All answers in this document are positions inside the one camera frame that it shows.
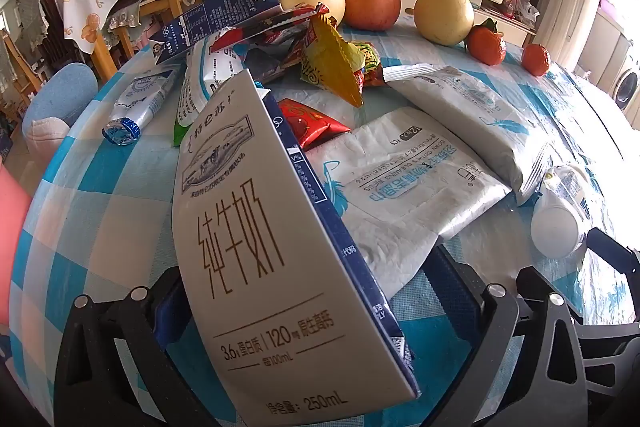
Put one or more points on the yellow snack bag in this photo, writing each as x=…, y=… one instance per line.
x=330, y=62

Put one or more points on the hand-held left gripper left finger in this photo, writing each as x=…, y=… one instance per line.
x=167, y=317

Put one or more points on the dark wooden chair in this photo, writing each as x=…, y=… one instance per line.
x=50, y=17

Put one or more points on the crushed clear water bottle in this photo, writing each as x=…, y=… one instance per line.
x=140, y=99

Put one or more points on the blue padded stool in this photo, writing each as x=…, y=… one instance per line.
x=60, y=97

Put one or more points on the white pouch with blue print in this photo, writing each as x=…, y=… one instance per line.
x=210, y=67

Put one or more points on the small white plastic bottle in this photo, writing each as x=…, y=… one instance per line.
x=555, y=222

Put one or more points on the small tangerine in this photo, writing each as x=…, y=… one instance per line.
x=535, y=59

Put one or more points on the red gold patterned wrapper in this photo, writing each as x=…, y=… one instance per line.
x=312, y=124

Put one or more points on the light wooden chair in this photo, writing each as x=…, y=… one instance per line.
x=20, y=72

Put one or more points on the white wet wipes pack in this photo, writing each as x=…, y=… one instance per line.
x=470, y=117
x=400, y=187

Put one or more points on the green wrapper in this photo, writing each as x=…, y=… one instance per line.
x=181, y=134

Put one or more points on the colourful snack wrapper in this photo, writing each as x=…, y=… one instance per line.
x=369, y=62

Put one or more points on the washing machine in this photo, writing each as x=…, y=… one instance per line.
x=627, y=84

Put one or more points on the white milk carton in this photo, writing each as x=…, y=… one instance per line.
x=240, y=232

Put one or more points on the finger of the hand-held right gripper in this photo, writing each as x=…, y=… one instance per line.
x=615, y=249
x=530, y=279

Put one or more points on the pink plastic bucket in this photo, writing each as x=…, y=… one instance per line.
x=10, y=232

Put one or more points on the red snack wrapper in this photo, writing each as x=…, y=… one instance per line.
x=270, y=24

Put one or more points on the light grey cushion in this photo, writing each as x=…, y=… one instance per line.
x=47, y=137

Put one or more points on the tangerine with leaf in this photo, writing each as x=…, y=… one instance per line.
x=485, y=47

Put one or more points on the red apple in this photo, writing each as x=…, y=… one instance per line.
x=372, y=4

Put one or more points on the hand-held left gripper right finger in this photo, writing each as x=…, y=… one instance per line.
x=457, y=297

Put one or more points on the dark blue milk carton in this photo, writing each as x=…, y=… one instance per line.
x=210, y=14

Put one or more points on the dark silver wrapper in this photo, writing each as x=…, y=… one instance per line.
x=267, y=62

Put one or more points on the blue checked tablecloth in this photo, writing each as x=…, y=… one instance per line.
x=100, y=217

